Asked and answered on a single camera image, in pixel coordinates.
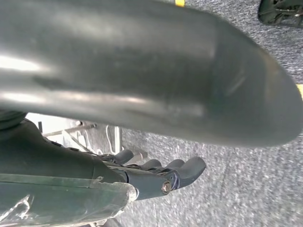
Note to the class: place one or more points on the clear plastic film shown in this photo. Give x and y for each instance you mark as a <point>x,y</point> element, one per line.
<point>71,203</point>

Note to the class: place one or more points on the steel workbench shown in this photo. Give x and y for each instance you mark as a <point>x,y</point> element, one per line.
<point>71,129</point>

